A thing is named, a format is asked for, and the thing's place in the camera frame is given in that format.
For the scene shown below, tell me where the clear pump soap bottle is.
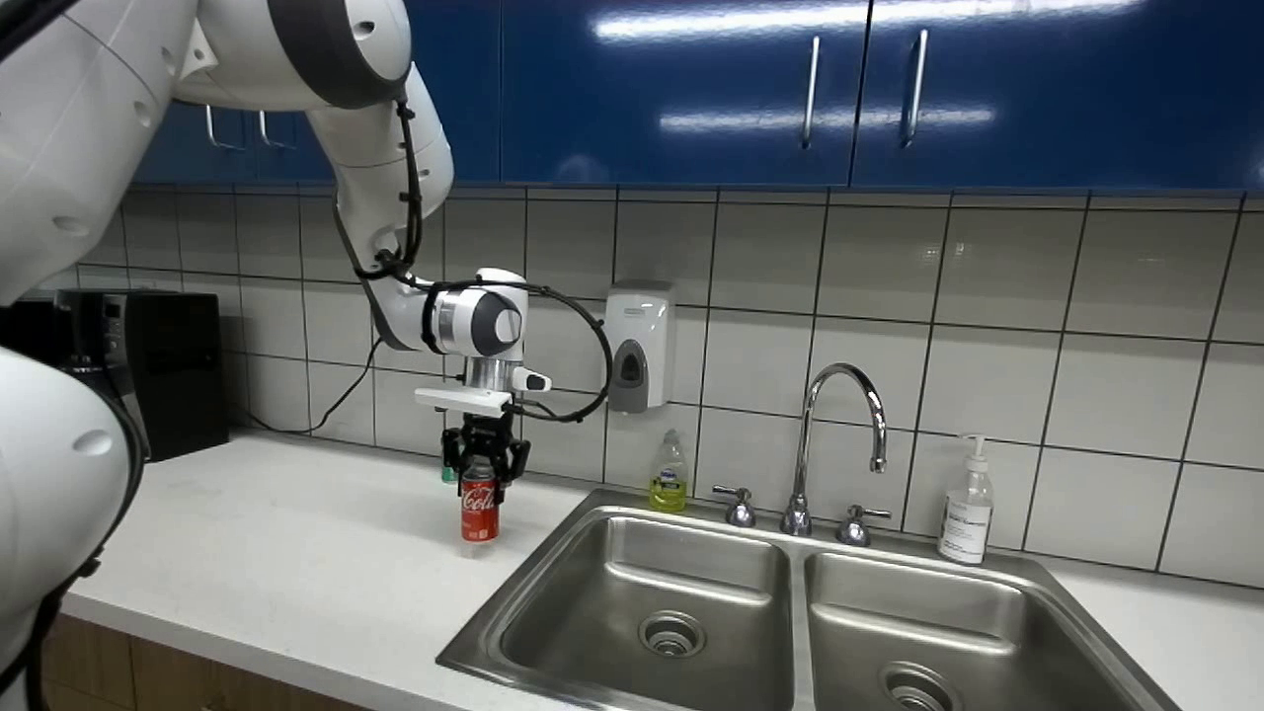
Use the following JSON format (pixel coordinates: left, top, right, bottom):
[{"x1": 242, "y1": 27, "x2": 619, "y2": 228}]
[{"x1": 935, "y1": 432, "x2": 997, "y2": 567}]

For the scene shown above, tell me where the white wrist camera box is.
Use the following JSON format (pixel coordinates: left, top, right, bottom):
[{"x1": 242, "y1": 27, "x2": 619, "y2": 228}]
[{"x1": 410, "y1": 378, "x2": 519, "y2": 422}]

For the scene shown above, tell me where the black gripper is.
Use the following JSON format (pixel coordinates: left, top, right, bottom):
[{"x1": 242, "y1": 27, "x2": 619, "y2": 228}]
[{"x1": 437, "y1": 409, "x2": 532, "y2": 500}]

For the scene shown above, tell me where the wooden base cabinet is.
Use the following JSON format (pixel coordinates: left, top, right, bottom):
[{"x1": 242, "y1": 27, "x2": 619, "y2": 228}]
[{"x1": 36, "y1": 609, "x2": 366, "y2": 711}]

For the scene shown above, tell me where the stainless steel double sink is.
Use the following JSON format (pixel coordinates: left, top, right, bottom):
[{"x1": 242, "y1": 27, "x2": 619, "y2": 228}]
[{"x1": 436, "y1": 487, "x2": 1181, "y2": 711}]

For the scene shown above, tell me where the chrome gooseneck faucet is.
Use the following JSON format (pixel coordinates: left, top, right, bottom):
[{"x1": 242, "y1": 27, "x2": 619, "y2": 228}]
[{"x1": 777, "y1": 358, "x2": 894, "y2": 537}]

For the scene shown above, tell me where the black box appliance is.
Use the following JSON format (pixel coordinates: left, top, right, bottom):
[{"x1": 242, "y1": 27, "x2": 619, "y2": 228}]
[{"x1": 123, "y1": 287, "x2": 233, "y2": 462}]

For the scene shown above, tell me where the black power cord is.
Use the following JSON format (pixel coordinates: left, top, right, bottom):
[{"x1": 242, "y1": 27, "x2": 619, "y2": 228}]
[{"x1": 242, "y1": 334, "x2": 386, "y2": 440}]

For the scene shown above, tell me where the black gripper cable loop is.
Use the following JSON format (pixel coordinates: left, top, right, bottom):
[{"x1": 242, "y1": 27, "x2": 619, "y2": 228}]
[{"x1": 329, "y1": 91, "x2": 619, "y2": 432}]

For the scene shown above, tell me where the yellow dish soap bottle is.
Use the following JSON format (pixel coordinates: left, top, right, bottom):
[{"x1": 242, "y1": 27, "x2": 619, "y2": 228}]
[{"x1": 645, "y1": 426, "x2": 694, "y2": 515}]

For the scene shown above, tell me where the black coffee maker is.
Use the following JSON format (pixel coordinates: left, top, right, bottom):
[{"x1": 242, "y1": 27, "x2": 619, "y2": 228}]
[{"x1": 0, "y1": 287, "x2": 150, "y2": 467}]

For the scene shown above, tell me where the sink drain strainer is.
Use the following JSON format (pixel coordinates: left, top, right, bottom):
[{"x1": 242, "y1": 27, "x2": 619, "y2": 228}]
[
  {"x1": 881, "y1": 658, "x2": 957, "y2": 711},
  {"x1": 639, "y1": 603, "x2": 709, "y2": 665}
]

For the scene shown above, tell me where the white wall soap dispenser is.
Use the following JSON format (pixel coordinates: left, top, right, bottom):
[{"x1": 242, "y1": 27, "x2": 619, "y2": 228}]
[{"x1": 599, "y1": 287, "x2": 670, "y2": 416}]

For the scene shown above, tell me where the red soda can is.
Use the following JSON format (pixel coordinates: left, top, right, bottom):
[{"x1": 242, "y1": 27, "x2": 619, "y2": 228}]
[{"x1": 460, "y1": 450, "x2": 506, "y2": 544}]

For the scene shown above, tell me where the chrome faucet handle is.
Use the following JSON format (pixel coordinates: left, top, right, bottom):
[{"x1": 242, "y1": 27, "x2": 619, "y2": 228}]
[
  {"x1": 711, "y1": 487, "x2": 763, "y2": 529},
  {"x1": 832, "y1": 500, "x2": 894, "y2": 549}
]

